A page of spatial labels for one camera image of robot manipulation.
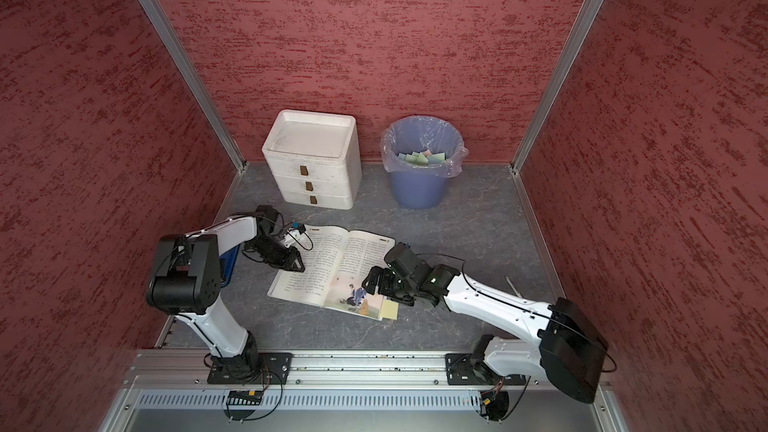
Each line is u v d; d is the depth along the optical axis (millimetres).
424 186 967
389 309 836
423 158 952
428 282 585
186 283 480
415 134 1002
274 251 807
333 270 897
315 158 891
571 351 406
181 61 887
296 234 877
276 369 737
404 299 669
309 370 756
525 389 713
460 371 731
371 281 705
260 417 681
